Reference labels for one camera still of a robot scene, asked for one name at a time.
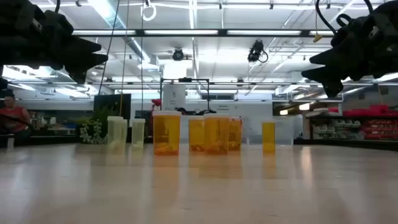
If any cord with yellow hook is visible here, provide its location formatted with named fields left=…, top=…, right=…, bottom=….
left=312, top=0, right=323, bottom=44

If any yellowish hanging cord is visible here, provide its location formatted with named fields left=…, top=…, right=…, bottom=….
left=119, top=0, right=130, bottom=116

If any black overhead camera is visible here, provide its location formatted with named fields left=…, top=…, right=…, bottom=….
left=248, top=39, right=269, bottom=63

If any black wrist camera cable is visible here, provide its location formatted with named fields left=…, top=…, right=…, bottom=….
left=315, top=0, right=354, bottom=35

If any black hanging cable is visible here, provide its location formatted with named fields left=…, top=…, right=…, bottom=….
left=98, top=0, right=121, bottom=96
left=141, top=18, right=144, bottom=119

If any round black ceiling camera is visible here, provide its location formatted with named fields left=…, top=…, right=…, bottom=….
left=172, top=47, right=185, bottom=62

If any green artificial succulent plant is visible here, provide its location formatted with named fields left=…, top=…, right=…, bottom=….
left=76, top=105, right=121, bottom=145

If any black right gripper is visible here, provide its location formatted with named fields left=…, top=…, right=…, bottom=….
left=300, top=6, right=387, bottom=98

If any white looped hanging cable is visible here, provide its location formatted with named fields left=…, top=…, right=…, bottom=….
left=141, top=0, right=157, bottom=22

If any small white bottle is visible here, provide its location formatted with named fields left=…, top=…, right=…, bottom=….
left=261, top=119, right=277, bottom=153

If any large orange pill bottle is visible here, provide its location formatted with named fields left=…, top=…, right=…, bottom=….
left=229, top=116, right=243, bottom=152
left=188, top=116, right=206, bottom=152
left=152, top=110, right=182, bottom=156
left=203, top=113, right=231, bottom=156

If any white paper sign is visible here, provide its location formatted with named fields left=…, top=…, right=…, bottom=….
left=162, top=84, right=187, bottom=111

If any small pale pill bottle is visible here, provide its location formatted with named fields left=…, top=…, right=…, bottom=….
left=106, top=116, right=124, bottom=153
left=131, top=118, right=146, bottom=149
left=121, top=119, right=129, bottom=147

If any black display panel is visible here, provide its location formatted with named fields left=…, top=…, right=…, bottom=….
left=93, top=93, right=132, bottom=125

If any shelf with red bins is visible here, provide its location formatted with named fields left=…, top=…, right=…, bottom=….
left=306, top=104, right=398, bottom=141

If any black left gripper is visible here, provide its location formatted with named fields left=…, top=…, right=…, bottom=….
left=27, top=6, right=109, bottom=85

